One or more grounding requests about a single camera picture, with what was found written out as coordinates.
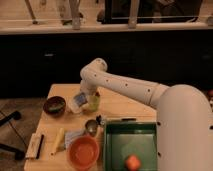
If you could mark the orange plastic bowl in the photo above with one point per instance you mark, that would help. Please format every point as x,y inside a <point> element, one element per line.
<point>83,153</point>

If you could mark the yellow banana toy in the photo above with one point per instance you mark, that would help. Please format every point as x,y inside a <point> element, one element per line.
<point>58,142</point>

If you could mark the small metal cup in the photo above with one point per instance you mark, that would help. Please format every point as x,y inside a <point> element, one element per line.
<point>91,127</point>

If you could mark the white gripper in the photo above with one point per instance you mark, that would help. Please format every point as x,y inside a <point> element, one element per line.
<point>76,102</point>

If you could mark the dark ceramic bowl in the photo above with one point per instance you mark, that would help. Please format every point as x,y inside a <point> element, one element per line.
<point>54,106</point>

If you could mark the green plastic bin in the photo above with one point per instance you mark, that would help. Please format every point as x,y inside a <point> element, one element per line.
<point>122,139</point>

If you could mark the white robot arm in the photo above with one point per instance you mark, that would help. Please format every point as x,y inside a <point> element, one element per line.
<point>184,117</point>

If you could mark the black tripod leg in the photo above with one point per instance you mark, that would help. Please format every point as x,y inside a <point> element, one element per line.
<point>15,115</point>

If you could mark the grey cloth piece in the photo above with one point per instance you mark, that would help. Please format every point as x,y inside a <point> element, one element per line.
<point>70,136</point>

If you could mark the black tripod foot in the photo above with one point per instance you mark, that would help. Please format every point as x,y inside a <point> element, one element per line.
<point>19,155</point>

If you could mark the orange sponge cube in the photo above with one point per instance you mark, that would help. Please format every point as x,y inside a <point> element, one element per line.
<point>132,163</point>

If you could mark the small dark toy figure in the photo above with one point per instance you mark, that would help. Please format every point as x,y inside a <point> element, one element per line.
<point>100,120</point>

